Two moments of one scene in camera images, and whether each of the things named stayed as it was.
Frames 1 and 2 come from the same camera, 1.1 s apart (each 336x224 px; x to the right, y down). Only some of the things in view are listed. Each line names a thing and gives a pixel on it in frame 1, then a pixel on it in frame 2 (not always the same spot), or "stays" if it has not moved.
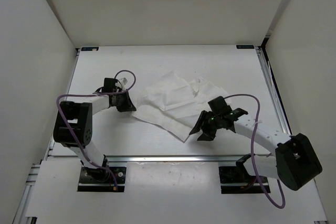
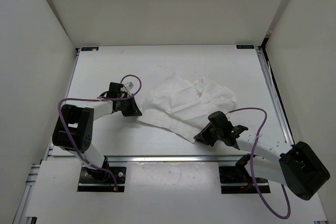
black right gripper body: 212,123 -> 217,134
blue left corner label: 88,49 stays
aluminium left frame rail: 32,180 stays
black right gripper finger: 200,123 -> 206,135
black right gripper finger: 206,137 -> 210,141
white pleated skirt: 175,103 stays
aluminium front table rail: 169,159 stays
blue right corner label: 245,46 stays
